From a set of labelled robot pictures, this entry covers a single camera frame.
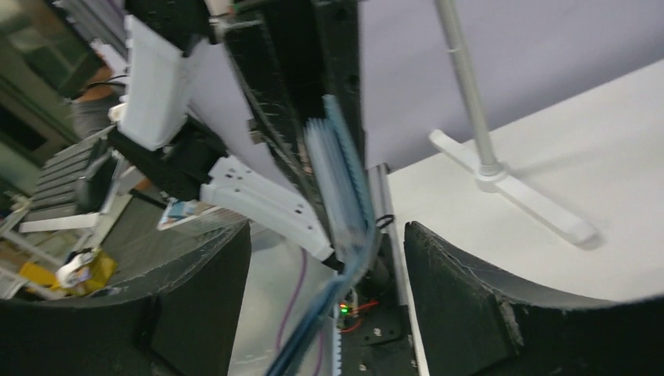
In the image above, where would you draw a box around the black keyboard on desk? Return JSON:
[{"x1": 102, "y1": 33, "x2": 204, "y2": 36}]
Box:
[{"x1": 19, "y1": 127, "x2": 122, "y2": 233}]

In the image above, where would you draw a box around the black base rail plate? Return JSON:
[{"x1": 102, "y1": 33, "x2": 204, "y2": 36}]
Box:
[{"x1": 337, "y1": 233, "x2": 418, "y2": 375}]

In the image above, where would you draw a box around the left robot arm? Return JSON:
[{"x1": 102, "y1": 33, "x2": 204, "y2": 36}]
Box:
[{"x1": 109, "y1": 1, "x2": 365, "y2": 271}]

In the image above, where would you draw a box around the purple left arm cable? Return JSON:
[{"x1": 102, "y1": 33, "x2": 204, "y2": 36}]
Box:
[{"x1": 275, "y1": 248, "x2": 325, "y2": 376}]

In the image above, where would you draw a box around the white clothes rack stand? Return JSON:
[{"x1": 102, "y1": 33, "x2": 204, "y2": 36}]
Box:
[{"x1": 428, "y1": 0, "x2": 597, "y2": 246}]

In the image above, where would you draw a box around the blue leather card holder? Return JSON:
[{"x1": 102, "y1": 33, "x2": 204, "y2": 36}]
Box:
[{"x1": 266, "y1": 95, "x2": 377, "y2": 375}]

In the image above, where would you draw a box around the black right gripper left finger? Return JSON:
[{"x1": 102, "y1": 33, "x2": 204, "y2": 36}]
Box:
[{"x1": 1, "y1": 223, "x2": 251, "y2": 375}]

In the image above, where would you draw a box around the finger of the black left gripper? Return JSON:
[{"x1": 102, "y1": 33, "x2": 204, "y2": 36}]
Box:
[
  {"x1": 313, "y1": 1, "x2": 366, "y2": 162},
  {"x1": 223, "y1": 1, "x2": 329, "y2": 228}
]

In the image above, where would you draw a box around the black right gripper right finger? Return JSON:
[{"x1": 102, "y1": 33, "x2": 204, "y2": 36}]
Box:
[{"x1": 403, "y1": 222, "x2": 663, "y2": 375}]

